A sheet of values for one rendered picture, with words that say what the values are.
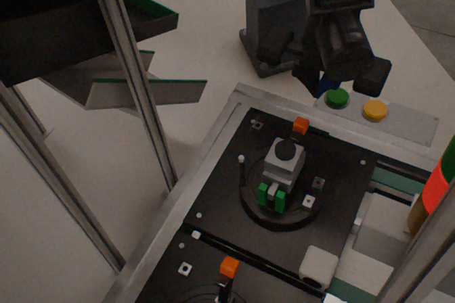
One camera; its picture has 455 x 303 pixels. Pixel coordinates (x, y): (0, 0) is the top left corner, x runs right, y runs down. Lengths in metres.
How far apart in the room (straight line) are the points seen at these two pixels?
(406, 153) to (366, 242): 0.38
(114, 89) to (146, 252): 0.27
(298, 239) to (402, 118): 0.30
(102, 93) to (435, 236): 0.44
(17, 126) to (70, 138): 0.56
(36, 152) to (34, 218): 0.46
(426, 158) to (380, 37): 0.39
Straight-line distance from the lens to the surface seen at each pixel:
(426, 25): 2.53
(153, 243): 0.80
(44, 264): 0.95
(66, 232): 0.96
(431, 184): 0.41
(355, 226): 0.80
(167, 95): 0.79
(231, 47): 1.15
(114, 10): 0.57
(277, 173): 0.71
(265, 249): 0.76
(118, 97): 0.70
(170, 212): 0.81
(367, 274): 0.83
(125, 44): 0.60
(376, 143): 0.88
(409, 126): 0.91
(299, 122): 0.75
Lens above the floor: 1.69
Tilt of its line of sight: 55 degrees down
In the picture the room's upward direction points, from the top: 7 degrees counter-clockwise
